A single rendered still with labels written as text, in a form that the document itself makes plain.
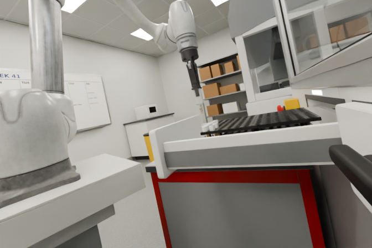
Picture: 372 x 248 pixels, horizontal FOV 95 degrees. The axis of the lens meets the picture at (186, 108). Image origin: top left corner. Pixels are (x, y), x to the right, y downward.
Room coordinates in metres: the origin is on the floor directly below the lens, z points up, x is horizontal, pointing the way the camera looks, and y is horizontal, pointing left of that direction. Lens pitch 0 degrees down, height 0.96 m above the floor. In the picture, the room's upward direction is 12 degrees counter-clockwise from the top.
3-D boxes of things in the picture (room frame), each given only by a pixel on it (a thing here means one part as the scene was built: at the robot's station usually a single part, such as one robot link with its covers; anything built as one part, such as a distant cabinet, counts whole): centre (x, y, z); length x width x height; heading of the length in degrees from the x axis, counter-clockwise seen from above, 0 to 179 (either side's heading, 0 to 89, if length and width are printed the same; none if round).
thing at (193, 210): (0.86, -0.18, 0.38); 0.62 x 0.58 x 0.76; 153
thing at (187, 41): (0.74, -0.06, 1.23); 0.09 x 0.09 x 0.06
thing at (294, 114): (0.42, -0.16, 0.87); 0.22 x 0.18 x 0.06; 63
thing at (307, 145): (0.41, -0.17, 0.86); 0.40 x 0.26 x 0.06; 63
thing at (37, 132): (0.49, 0.45, 1.00); 0.18 x 0.16 x 0.22; 25
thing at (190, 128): (0.50, 0.02, 0.87); 0.29 x 0.02 x 0.11; 153
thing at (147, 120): (4.35, 0.93, 0.61); 1.15 x 0.72 x 1.22; 150
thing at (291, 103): (0.66, -0.40, 0.88); 0.07 x 0.05 x 0.07; 153
